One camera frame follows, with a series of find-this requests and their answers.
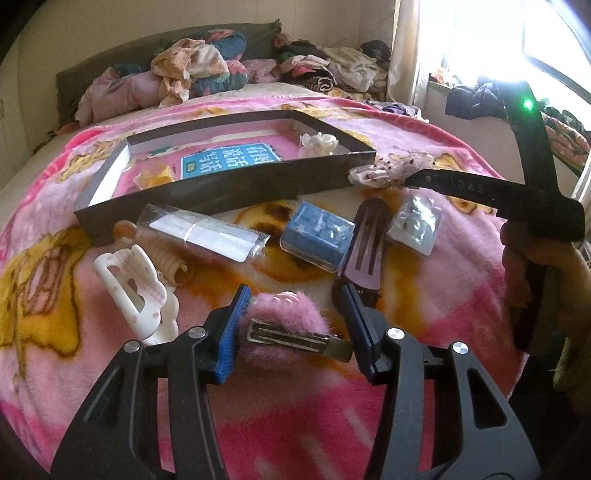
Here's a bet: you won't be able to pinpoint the white flower hair accessory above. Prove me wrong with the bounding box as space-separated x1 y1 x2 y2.
298 131 340 158

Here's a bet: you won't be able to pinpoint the beige curtain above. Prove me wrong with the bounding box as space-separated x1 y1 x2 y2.
387 0 458 121

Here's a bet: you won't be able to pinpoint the grey cardboard box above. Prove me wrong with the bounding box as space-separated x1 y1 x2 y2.
74 109 377 250

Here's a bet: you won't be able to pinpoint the floral fabric scrunchie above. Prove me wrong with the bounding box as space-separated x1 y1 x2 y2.
348 152 437 190

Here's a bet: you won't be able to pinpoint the window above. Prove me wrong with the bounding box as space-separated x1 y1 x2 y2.
443 0 591 93

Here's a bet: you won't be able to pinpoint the white claw hair clip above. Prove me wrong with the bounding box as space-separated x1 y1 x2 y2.
93 244 180 347

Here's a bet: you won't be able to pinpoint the pile of clothes on bed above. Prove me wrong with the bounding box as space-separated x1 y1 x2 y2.
55 18 282 125

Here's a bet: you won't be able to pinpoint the yellow hair ring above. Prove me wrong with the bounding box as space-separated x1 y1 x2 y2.
136 167 178 190

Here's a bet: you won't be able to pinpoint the blue box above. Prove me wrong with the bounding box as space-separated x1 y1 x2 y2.
279 200 356 271

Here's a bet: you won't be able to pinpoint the dark brown snap hair clip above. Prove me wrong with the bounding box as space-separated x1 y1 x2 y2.
331 198 393 310

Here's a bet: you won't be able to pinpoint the small clear plastic packet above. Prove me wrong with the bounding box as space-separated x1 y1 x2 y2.
385 194 439 256

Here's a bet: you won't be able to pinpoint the pink quilt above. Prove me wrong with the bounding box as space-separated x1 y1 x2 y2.
76 67 162 127

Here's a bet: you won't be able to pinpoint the pink fuzzy hair clip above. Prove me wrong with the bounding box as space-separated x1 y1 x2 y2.
235 292 354 370

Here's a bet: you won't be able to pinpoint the white wardrobe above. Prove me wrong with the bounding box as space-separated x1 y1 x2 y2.
0 28 28 153

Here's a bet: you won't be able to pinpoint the pile of mixed clothes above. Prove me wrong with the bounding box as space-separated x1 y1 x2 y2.
272 39 393 100

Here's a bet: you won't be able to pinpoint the blue printed booklet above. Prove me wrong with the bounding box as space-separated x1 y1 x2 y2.
180 138 282 181

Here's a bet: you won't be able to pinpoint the orange spiral hair tie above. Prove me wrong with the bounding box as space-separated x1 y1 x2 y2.
113 220 195 289

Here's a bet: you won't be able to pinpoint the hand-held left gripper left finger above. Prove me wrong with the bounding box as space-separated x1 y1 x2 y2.
51 284 252 480

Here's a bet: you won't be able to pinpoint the cream floral cloth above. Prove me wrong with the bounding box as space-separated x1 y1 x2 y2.
151 39 230 108

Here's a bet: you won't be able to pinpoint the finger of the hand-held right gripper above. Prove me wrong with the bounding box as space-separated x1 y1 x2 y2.
406 168 502 213

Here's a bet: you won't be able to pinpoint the pink crumpled cloth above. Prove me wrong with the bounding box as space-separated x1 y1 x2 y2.
242 59 282 84

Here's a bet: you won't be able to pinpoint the purple clothes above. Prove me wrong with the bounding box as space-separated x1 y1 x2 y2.
369 102 423 121

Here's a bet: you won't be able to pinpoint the person's right hand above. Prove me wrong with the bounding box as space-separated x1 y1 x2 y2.
501 224 591 324

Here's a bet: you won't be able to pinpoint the dark blue floral quilt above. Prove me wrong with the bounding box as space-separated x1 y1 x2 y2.
189 30 250 97

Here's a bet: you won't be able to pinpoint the pink cartoon blanket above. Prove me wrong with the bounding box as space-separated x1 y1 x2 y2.
0 92 532 480

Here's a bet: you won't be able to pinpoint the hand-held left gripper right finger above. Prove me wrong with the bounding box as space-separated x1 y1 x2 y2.
342 282 541 480

